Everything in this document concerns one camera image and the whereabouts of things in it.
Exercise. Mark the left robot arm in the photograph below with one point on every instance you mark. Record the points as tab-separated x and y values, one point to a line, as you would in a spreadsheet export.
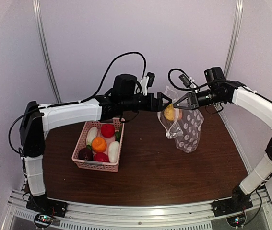
127	94

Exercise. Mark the white radish left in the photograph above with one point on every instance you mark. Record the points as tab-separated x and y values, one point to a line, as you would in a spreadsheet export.
91	135

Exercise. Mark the clear zip top bag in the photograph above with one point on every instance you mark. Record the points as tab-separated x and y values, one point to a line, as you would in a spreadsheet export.
186	132

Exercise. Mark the right rear aluminium post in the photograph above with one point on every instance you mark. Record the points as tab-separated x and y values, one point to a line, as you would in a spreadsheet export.
238	15

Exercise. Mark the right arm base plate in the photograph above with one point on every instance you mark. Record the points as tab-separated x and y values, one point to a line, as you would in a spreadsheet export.
227	206

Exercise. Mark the right side aluminium rail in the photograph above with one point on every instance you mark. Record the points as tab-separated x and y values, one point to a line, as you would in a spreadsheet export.
236	142

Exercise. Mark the red apple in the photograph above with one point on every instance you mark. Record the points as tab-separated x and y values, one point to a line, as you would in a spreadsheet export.
107	130
101	157

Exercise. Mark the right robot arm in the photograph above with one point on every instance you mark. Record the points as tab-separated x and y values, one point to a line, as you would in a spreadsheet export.
218	89

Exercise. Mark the right circuit board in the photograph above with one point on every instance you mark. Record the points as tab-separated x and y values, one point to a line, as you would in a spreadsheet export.
236	221

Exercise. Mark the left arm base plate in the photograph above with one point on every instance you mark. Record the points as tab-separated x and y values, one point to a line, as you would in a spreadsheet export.
52	208

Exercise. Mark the pink plastic basket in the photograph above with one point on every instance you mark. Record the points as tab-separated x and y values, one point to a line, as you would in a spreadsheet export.
94	165

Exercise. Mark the left circuit board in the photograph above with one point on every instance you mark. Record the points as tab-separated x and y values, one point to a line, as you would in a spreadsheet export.
42	220

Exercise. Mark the aluminium post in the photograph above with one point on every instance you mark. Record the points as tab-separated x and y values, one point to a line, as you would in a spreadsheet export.
44	48
238	15

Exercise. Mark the left rear aluminium post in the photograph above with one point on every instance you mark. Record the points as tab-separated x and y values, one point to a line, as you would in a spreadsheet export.
44	48

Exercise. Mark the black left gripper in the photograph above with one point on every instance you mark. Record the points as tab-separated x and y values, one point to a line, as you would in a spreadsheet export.
151	106

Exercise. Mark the green vegetable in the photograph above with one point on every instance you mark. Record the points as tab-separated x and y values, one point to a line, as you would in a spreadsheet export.
118	134

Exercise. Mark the white radish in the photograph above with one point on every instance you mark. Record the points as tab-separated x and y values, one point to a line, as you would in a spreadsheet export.
113	151
91	135

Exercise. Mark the front aluminium frame rail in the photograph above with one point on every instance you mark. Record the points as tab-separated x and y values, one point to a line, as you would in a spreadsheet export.
192	216

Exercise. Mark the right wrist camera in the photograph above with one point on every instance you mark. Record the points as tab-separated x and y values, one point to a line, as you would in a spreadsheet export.
187	81

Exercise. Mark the white radish right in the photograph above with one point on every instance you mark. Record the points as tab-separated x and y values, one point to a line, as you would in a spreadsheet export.
113	151

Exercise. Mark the yellow peach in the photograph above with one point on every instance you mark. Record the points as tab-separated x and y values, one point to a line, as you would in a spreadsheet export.
171	113

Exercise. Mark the orange tangerine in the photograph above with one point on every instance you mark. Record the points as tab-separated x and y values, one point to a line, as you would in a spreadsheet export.
99	145

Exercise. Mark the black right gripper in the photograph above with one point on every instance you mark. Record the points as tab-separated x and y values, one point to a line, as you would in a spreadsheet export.
193	102

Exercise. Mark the red apple front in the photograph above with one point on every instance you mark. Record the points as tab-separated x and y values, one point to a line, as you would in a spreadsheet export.
101	157

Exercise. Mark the circuit board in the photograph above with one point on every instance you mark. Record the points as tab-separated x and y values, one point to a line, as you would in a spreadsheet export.
236	221
42	220

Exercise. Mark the red apple rear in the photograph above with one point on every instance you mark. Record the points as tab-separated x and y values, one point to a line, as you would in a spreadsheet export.
107	130

